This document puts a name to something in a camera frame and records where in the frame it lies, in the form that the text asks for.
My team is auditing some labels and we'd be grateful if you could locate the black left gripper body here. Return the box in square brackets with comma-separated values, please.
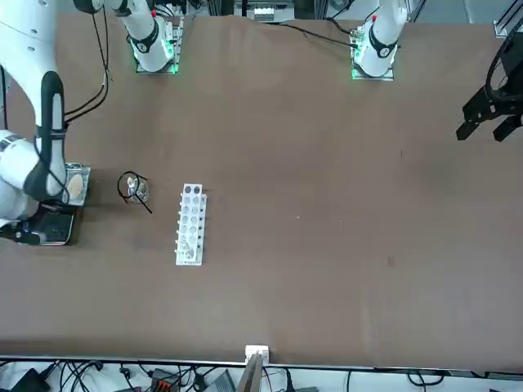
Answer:
[495, 32, 523, 98]

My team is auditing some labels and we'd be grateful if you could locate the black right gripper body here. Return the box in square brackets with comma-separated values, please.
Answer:
[0, 220, 44, 247]

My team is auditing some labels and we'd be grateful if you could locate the black wire tripod stand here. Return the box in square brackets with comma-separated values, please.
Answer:
[117, 170, 154, 215]

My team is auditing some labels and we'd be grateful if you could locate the steel tray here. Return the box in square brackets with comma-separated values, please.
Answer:
[24, 163, 92, 247]

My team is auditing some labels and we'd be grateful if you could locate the white test tube rack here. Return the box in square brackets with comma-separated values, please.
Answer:
[174, 183, 208, 267]

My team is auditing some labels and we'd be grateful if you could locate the black and orange device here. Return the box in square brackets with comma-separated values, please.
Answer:
[147, 367, 181, 392]

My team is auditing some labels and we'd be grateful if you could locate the aluminium profile rail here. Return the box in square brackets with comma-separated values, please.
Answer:
[493, 0, 523, 41]

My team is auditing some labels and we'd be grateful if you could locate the black cable across table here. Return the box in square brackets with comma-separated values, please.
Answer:
[253, 19, 357, 47]

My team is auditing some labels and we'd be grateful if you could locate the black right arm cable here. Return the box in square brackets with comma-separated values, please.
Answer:
[0, 0, 114, 205]

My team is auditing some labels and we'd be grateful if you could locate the aluminium camera post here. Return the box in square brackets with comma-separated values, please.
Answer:
[237, 344, 271, 392]

